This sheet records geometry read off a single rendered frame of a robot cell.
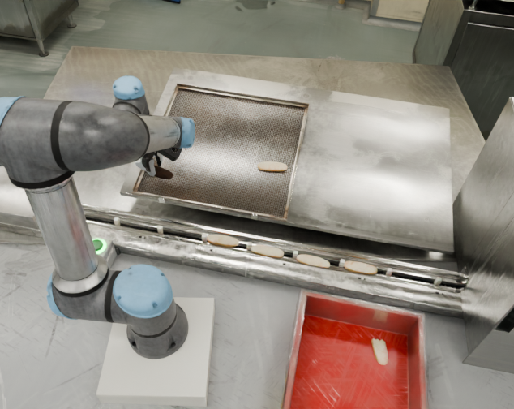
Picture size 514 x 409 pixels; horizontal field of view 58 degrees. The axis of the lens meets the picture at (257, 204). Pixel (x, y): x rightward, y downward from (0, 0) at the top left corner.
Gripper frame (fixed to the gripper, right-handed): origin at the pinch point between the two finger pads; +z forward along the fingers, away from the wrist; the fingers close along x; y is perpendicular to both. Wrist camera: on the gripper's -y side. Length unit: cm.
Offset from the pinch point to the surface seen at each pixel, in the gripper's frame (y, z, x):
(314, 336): -62, 6, 30
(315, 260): -56, 6, 9
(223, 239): -27.6, 6.6, 12.2
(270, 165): -31.4, 4.5, -18.1
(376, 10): -27, 142, -313
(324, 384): -68, 4, 41
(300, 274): -53, 5, 15
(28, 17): 198, 96, -141
